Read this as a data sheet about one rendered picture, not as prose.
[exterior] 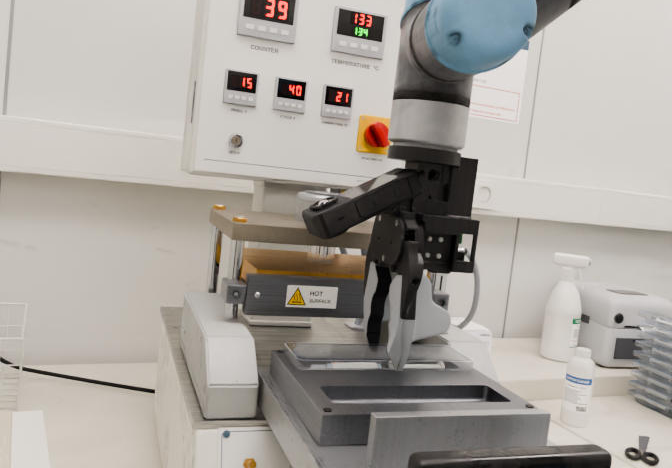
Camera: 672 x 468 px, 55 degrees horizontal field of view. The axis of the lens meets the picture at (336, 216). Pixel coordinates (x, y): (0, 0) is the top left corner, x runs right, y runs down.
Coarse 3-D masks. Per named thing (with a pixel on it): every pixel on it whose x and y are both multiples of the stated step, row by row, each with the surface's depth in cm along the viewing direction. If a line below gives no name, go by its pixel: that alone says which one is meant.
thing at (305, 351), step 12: (300, 348) 62; (312, 348) 62; (324, 348) 63; (336, 348) 63; (348, 348) 64; (360, 348) 64; (372, 348) 65; (384, 348) 65; (420, 348) 67; (432, 348) 67; (444, 348) 68; (384, 360) 61; (408, 360) 62; (420, 360) 62; (432, 360) 63; (444, 360) 63; (456, 360) 64; (468, 360) 64
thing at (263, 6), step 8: (256, 0) 90; (264, 0) 90; (272, 0) 90; (280, 0) 91; (288, 0) 91; (256, 8) 90; (264, 8) 90; (272, 8) 90; (280, 8) 91; (288, 8) 91; (264, 16) 90; (272, 16) 91; (280, 16) 91
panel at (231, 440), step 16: (224, 432) 61; (240, 432) 62; (256, 432) 62; (272, 432) 63; (224, 448) 61; (240, 448) 61; (256, 448) 62; (272, 448) 62; (224, 464) 60; (240, 464) 61; (256, 464) 60; (272, 464) 62; (288, 464) 62
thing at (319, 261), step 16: (256, 256) 82; (272, 256) 84; (288, 256) 85; (304, 256) 87; (320, 256) 82; (336, 256) 90; (352, 256) 92; (256, 272) 73; (272, 272) 73; (288, 272) 74; (304, 272) 74; (320, 272) 75; (336, 272) 76; (352, 272) 78
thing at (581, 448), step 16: (496, 448) 42; (512, 448) 43; (528, 448) 43; (544, 448) 43; (560, 448) 44; (576, 448) 44; (592, 448) 44; (416, 464) 39; (432, 464) 39; (448, 464) 40; (464, 464) 40; (480, 464) 40; (496, 464) 41; (512, 464) 41; (528, 464) 42; (544, 464) 42; (560, 464) 42; (576, 464) 43; (592, 464) 43; (608, 464) 44
